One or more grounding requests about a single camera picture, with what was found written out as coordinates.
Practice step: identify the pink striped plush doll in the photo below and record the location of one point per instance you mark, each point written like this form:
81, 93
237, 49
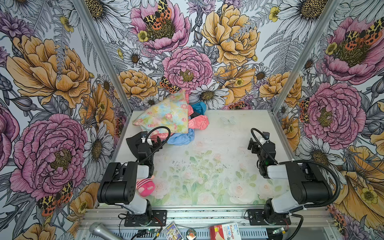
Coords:
146, 187

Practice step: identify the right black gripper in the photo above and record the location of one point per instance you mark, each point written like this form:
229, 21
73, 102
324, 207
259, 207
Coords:
261, 145

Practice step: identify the floral pastel cloth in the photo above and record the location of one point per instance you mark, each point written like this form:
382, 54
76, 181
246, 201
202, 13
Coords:
173, 113

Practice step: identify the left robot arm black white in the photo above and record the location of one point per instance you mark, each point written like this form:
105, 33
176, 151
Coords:
127, 185

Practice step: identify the light blue cloth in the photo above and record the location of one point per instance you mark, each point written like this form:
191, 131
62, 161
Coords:
182, 139

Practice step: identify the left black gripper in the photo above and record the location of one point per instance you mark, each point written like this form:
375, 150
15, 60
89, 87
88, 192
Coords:
153, 143

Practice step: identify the red white bandage box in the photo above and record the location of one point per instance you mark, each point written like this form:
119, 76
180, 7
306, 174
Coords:
225, 232

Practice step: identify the teal cloth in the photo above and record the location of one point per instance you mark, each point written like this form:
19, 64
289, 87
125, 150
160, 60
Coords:
199, 108

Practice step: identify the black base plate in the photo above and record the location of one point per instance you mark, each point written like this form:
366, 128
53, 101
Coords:
258, 217
154, 218

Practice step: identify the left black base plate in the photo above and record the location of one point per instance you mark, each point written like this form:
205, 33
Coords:
154, 218

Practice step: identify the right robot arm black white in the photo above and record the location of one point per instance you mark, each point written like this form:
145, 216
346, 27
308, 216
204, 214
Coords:
311, 184

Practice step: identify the silver microphone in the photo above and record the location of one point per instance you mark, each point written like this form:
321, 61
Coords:
99, 230

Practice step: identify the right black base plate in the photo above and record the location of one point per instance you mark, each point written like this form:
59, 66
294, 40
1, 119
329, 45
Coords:
258, 217

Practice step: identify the pink cloth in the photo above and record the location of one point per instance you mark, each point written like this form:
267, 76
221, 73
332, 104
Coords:
199, 123

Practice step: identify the small picture card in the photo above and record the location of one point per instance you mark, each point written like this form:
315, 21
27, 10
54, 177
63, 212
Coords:
171, 232

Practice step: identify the black cloth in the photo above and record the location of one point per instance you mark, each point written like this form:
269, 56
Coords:
194, 115

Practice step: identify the round badge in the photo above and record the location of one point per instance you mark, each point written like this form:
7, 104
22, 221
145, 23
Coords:
191, 234

